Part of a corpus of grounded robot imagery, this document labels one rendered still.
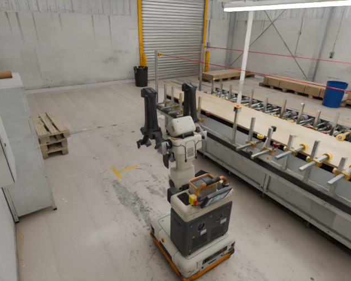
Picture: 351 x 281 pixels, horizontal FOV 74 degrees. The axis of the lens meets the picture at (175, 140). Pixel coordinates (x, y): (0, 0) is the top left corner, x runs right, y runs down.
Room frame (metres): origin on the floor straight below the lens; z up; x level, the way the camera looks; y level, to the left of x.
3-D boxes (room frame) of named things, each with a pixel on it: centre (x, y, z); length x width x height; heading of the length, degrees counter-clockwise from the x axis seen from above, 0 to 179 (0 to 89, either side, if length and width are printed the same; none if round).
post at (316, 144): (1.99, -1.34, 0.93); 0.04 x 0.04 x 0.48; 34
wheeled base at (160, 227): (1.73, -0.18, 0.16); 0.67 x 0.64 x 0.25; 33
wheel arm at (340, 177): (1.74, -1.49, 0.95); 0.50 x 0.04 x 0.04; 124
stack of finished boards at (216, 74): (10.86, -2.28, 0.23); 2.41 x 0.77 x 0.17; 126
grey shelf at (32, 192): (2.50, 1.92, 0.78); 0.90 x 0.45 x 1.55; 34
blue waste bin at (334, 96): (6.96, -4.75, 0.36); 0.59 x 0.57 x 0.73; 124
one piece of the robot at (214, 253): (1.47, -0.38, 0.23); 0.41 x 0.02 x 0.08; 123
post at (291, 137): (2.19, -1.20, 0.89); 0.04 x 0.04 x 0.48; 34
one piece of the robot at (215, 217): (1.66, -0.23, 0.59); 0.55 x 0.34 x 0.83; 123
